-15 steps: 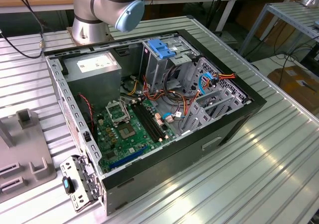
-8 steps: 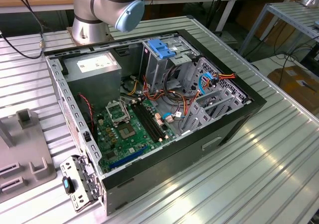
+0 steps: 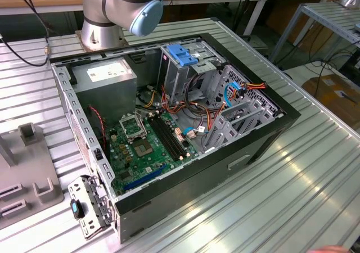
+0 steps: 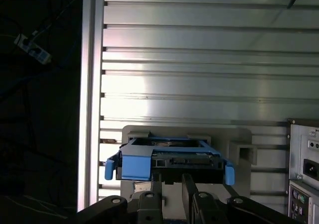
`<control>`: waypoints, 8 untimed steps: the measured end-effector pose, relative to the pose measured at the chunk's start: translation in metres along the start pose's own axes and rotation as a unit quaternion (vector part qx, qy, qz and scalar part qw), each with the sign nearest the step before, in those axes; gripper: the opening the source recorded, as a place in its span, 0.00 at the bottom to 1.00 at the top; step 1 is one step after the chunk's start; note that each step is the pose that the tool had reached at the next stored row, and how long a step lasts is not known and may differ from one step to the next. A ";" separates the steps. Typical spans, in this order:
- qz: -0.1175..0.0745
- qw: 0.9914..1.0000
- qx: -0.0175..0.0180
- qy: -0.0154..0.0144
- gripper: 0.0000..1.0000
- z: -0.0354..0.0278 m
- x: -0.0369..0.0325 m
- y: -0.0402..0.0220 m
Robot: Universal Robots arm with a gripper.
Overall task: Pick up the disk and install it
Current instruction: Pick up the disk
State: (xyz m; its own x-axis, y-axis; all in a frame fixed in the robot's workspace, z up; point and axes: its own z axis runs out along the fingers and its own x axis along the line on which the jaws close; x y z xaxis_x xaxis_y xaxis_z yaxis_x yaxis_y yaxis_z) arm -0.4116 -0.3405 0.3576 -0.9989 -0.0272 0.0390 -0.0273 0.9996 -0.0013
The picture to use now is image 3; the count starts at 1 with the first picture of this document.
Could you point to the brown cardboard box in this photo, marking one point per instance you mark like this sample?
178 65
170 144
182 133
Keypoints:
329 101
315 39

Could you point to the grey optical drive cage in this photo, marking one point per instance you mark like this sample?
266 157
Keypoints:
174 78

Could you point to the blue expansion slot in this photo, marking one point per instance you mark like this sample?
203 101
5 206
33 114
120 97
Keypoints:
144 177

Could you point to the black PC case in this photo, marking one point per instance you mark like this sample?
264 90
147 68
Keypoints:
197 185

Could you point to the blue drive bay latch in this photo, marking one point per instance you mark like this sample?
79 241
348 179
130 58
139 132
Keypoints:
175 52

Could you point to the grey hinged slot bracket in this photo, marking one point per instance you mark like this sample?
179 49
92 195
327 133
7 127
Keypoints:
92 205

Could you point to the grey disk bay cage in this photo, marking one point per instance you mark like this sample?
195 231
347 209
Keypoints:
225 139

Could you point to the green motherboard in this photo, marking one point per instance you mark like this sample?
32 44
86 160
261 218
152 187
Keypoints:
152 163

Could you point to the grey parts rack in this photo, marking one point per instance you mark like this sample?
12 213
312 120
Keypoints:
28 166

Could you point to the RAM slot white clips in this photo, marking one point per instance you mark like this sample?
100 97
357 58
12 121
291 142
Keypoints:
173 137
166 137

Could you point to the thin metal locking lever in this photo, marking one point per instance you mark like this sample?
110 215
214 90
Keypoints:
142 123

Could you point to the grey power supply unit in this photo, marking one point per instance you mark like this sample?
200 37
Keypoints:
112 95

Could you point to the CPU socket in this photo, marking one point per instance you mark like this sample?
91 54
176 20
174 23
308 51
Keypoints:
143 148

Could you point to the black latch blue button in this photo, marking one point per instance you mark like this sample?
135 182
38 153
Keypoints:
76 209

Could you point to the RAM slot black clips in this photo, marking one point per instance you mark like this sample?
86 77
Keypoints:
170 137
163 137

